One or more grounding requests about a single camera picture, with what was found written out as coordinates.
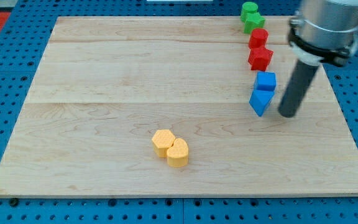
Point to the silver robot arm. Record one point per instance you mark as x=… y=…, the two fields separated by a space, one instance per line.
x=324 y=31

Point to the yellow heart block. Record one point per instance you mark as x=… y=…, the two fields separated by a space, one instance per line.
x=178 y=154

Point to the blue triangle block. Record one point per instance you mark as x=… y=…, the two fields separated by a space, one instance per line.
x=260 y=101

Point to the yellow hexagon block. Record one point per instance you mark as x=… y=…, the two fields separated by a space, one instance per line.
x=162 y=140

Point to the wooden board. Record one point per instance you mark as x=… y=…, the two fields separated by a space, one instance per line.
x=105 y=85

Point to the blue cube block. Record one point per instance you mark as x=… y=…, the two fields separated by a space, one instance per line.
x=265 y=81

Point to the red star block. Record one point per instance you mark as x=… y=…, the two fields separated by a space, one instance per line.
x=259 y=58

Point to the red cylinder block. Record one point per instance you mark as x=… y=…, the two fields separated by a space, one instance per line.
x=258 y=38

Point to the green star block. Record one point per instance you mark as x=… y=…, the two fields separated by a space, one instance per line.
x=253 y=21

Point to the green cylinder block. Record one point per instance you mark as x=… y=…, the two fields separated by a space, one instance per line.
x=248 y=7

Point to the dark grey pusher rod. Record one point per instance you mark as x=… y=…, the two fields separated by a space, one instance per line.
x=298 y=84

